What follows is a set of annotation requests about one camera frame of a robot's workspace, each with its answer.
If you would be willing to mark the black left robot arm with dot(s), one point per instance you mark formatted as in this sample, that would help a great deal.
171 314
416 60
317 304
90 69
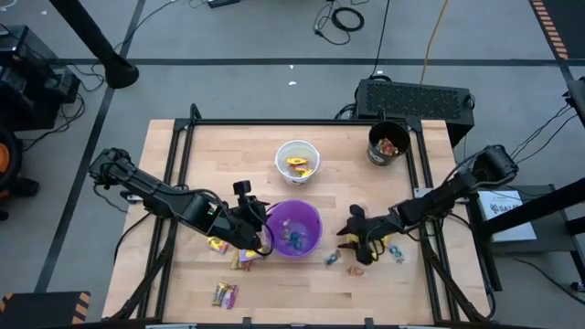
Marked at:
151 187

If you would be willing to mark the silver mounting bracket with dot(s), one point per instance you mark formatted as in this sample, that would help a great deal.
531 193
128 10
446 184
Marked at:
422 194

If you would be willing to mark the black metal stand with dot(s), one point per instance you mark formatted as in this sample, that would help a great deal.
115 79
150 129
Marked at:
548 205

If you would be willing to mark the black hazard striped mat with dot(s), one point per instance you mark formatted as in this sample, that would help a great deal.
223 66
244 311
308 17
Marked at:
571 18
41 310

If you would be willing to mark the black pole stand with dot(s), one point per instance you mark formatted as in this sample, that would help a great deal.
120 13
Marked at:
91 41

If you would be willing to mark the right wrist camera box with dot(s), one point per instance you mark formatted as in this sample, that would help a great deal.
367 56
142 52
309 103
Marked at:
357 212

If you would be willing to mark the white ghost face bucket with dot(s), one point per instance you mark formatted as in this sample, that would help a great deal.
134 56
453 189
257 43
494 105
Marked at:
283 155

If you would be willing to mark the purple Haribo bag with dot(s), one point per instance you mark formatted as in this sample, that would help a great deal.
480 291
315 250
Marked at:
225 295

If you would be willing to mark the white labelled box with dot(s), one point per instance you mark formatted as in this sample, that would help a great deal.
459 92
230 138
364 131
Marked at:
507 215

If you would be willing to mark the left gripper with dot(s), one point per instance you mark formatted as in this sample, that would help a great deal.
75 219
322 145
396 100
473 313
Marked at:
237 219

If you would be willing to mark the purple jack-o-lantern bucket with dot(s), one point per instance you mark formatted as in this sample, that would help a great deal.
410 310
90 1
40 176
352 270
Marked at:
301 215

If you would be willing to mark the orange black machine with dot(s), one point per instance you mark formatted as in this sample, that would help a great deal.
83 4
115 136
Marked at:
7 164

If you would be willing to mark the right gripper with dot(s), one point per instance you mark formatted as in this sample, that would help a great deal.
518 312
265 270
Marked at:
379 228

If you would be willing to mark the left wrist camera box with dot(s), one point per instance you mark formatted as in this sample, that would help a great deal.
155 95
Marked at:
242 188

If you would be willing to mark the black equipment cart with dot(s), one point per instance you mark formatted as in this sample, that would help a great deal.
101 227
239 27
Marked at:
32 77

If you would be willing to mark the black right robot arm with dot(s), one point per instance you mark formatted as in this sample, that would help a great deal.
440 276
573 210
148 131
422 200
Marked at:
457 187

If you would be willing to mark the black vampire face bucket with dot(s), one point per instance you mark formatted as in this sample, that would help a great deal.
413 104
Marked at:
388 132

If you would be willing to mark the black power strip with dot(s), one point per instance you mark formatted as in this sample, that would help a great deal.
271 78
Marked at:
224 3

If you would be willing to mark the red gold Haribo bag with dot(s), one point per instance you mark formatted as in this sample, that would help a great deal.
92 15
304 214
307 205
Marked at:
386 147

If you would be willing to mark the black table frame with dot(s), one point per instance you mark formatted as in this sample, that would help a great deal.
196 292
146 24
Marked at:
297 122

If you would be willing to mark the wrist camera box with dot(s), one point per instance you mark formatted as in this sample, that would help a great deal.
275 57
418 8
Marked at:
357 212
242 188

